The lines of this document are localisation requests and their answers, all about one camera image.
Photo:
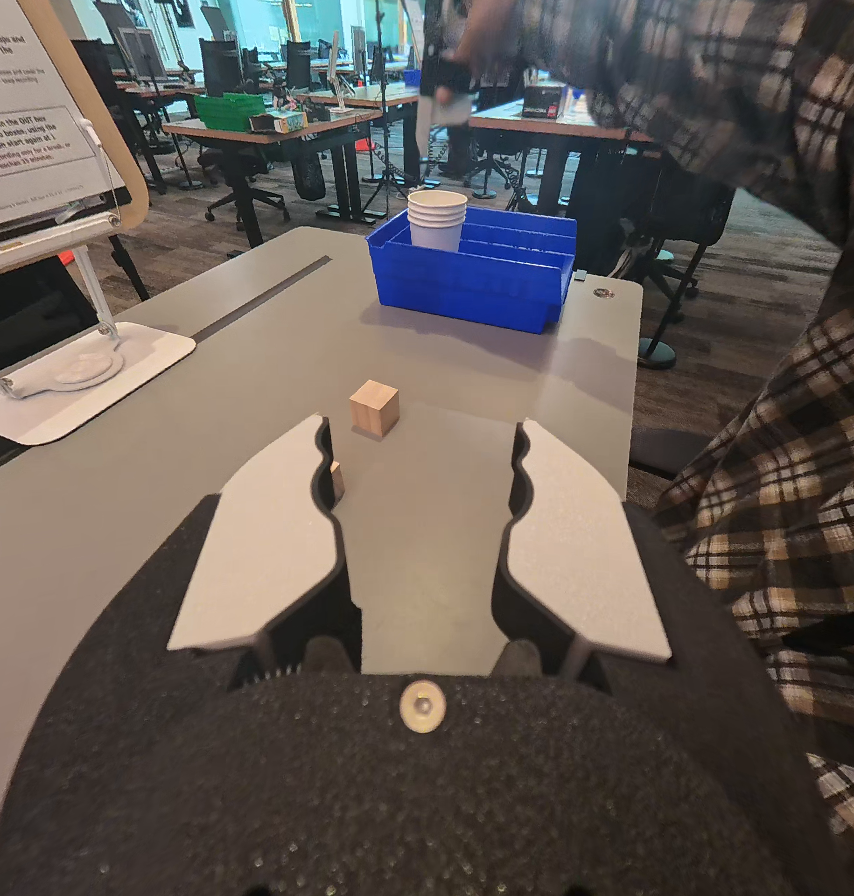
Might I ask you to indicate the wooden office desk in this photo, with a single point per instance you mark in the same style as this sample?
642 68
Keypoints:
539 126
315 129

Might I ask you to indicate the white paper cup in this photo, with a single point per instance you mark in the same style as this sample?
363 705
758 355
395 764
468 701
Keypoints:
436 224

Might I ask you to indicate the green parts bin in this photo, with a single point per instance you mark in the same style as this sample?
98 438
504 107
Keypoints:
227 112

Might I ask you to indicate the black cardboard box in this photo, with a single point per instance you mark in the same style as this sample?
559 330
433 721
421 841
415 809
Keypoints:
542 98

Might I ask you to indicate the person's right hand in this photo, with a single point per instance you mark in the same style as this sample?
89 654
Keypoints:
497 35

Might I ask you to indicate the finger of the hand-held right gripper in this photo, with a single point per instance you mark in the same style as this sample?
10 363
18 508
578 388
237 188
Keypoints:
425 133

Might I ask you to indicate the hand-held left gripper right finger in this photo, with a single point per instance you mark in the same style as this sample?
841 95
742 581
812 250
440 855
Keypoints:
581 567

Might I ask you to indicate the wooden cube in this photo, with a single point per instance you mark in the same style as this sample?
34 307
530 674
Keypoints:
338 483
371 413

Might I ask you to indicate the black floor stand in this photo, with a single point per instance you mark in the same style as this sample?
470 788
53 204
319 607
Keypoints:
659 357

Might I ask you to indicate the person's right forearm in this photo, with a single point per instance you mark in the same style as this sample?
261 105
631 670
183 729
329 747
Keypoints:
679 84

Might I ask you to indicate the white printed paper sheet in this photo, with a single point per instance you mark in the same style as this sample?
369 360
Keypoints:
28 105

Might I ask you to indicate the black office chair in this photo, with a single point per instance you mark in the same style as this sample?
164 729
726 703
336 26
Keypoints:
679 210
220 70

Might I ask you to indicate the person's plaid shirt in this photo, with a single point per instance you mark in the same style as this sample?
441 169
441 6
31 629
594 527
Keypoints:
784 490

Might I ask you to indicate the blue plastic bin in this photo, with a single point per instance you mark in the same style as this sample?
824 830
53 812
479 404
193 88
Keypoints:
462 294

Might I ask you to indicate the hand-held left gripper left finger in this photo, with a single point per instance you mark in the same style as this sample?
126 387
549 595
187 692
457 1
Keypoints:
266 560

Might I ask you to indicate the instruction sheet stand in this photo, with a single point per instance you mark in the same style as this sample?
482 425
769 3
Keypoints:
140 357

